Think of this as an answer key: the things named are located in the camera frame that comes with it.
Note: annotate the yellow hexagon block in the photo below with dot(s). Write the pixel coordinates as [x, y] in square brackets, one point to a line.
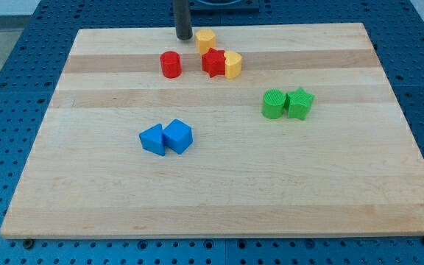
[205, 39]

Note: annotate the green cylinder block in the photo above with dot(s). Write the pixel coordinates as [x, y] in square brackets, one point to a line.
[273, 104]

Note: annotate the wooden board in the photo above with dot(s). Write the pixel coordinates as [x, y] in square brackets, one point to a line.
[351, 169]

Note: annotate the blue triangle block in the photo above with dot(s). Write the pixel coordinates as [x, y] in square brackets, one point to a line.
[152, 140]

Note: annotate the green star block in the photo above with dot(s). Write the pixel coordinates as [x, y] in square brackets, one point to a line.
[298, 104]

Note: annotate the blue cube block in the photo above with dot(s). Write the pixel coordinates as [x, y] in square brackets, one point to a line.
[178, 136]

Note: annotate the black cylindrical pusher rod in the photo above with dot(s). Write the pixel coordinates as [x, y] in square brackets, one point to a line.
[182, 19]

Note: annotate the red cylinder block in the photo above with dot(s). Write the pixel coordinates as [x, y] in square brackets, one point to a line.
[171, 64]

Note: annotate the red star block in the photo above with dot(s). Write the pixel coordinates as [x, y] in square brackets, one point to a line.
[213, 62]

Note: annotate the yellow heart block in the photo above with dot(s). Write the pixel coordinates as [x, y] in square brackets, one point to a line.
[233, 64]

